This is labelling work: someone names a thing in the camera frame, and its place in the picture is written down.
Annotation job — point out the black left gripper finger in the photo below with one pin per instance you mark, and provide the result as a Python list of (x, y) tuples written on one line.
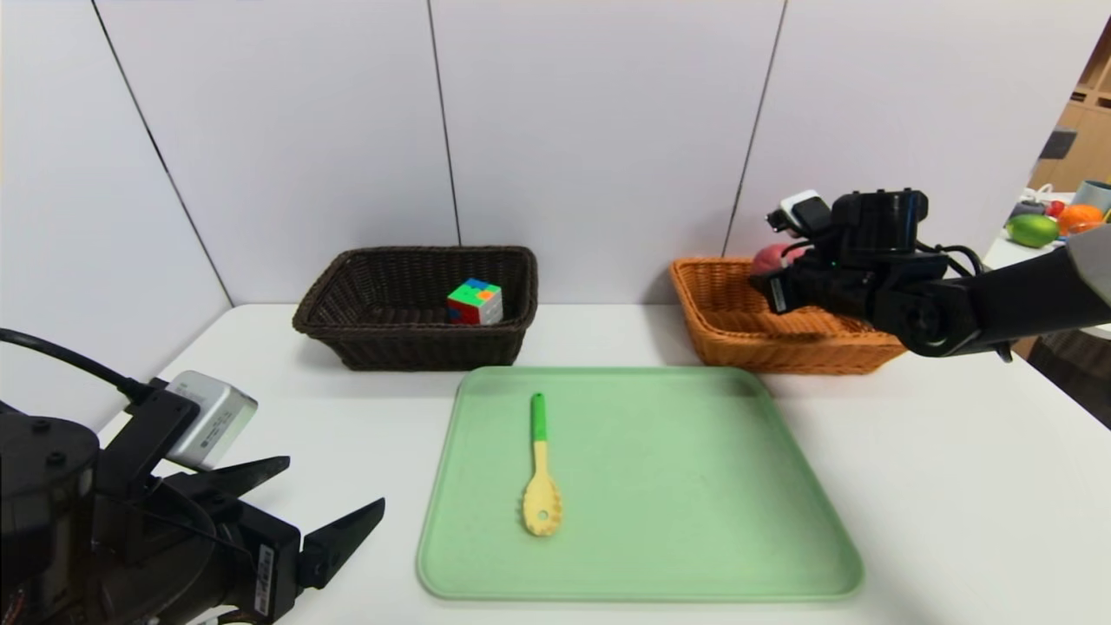
[(243, 475), (343, 542)]

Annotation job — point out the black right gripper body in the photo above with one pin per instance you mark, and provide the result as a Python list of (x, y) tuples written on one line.
[(778, 295)]

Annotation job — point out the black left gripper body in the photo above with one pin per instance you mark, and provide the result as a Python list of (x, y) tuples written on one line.
[(61, 503)]

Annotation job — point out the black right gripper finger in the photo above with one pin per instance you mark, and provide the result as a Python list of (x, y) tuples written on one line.
[(761, 285)]

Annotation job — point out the red peach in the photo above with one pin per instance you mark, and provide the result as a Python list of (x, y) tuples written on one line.
[(772, 258)]

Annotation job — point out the colourful puzzle cube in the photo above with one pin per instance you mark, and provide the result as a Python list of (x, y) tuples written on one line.
[(475, 302)]

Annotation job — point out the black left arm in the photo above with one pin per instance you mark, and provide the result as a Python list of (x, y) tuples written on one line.
[(69, 609)]

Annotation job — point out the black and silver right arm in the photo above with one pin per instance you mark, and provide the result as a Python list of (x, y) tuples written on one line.
[(1024, 299)]

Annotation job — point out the orange wicker basket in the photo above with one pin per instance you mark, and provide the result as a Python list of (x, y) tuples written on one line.
[(738, 347)]

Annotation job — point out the dark brown wicker basket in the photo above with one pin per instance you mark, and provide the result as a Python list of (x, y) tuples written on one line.
[(382, 347)]

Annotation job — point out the light green plastic tray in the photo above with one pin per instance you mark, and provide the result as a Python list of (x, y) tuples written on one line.
[(677, 521)]

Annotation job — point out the white side table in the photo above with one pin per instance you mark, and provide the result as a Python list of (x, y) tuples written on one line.
[(1024, 256)]

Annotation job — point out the green round fruit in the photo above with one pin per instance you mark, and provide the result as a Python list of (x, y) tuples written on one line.
[(1032, 231)]

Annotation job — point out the small red fruit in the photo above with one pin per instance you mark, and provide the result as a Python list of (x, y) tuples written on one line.
[(1055, 209)]

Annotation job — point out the orange round fruit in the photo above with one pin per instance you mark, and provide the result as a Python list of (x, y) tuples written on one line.
[(1080, 217)]

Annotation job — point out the teal cup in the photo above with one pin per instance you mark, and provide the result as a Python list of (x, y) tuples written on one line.
[(1095, 197)]

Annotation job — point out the wooden shelf unit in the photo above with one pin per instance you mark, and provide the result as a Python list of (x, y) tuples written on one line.
[(1089, 130)]

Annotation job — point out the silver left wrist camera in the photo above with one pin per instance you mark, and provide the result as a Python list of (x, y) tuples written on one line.
[(213, 421)]

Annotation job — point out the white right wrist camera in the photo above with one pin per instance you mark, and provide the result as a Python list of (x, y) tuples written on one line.
[(803, 211)]

